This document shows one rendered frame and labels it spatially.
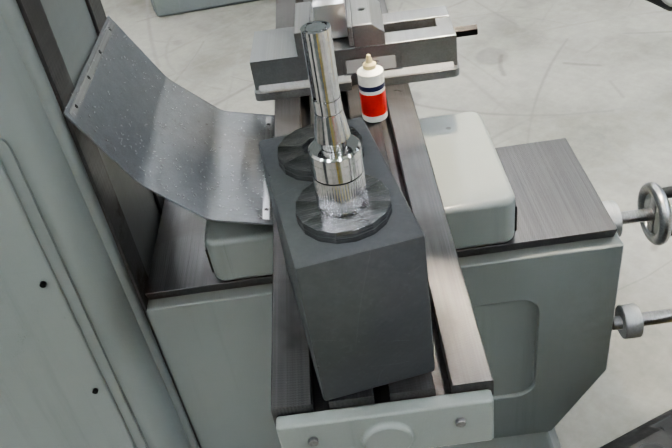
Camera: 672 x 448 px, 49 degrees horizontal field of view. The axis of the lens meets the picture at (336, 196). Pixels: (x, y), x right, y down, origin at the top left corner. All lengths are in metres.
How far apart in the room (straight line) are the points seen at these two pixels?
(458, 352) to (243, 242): 0.47
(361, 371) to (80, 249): 0.53
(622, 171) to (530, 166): 1.22
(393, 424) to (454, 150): 0.62
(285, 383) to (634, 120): 2.23
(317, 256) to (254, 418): 0.85
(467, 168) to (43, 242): 0.66
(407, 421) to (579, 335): 0.67
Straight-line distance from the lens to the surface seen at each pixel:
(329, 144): 0.63
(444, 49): 1.27
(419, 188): 1.02
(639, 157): 2.68
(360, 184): 0.66
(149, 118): 1.22
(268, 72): 1.27
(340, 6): 1.25
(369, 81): 1.13
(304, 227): 0.67
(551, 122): 2.83
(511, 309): 1.33
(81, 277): 1.17
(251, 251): 1.18
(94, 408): 1.37
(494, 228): 1.20
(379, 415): 0.78
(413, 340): 0.75
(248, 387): 1.41
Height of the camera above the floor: 1.52
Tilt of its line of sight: 37 degrees down
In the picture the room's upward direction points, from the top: 9 degrees counter-clockwise
